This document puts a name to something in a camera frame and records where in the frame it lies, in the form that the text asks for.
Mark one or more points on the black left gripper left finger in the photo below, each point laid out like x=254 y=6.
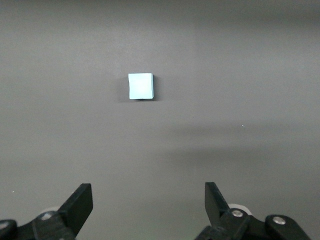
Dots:
x=77 y=207

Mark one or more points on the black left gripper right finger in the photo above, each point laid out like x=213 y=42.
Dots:
x=215 y=207

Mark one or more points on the light blue block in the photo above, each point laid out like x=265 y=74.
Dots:
x=140 y=86

